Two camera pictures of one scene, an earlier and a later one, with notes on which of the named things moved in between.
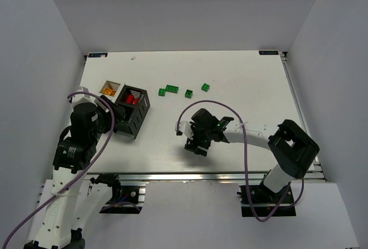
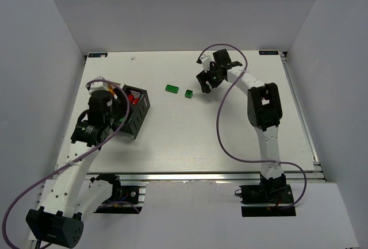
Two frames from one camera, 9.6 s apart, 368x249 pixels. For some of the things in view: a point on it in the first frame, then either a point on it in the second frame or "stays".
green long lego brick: (172, 89) stays
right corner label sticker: (268, 52) stays
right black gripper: (194, 138) -> (209, 77)
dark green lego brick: (188, 94) stays
